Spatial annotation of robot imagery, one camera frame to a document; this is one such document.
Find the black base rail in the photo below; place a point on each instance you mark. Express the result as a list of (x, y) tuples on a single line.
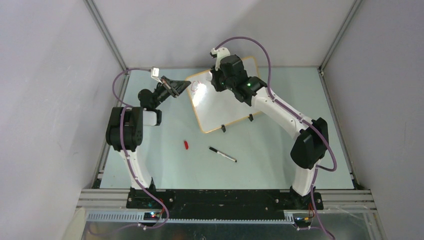
[(223, 204)]

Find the black capped marker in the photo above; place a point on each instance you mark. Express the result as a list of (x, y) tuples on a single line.
[(223, 154)]

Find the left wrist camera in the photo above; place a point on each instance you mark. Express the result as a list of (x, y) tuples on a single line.
[(154, 72)]

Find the aluminium frame front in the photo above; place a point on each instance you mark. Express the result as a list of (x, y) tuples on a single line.
[(109, 205)]

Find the yellow-framed whiteboard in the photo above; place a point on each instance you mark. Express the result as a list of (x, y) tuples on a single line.
[(214, 109)]

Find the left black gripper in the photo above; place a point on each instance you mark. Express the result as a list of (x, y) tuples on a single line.
[(175, 87)]

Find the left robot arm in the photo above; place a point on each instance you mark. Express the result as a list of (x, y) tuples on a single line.
[(125, 129)]

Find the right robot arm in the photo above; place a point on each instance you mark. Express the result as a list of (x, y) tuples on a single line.
[(310, 136)]

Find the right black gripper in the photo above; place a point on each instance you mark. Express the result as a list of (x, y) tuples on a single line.
[(215, 74)]

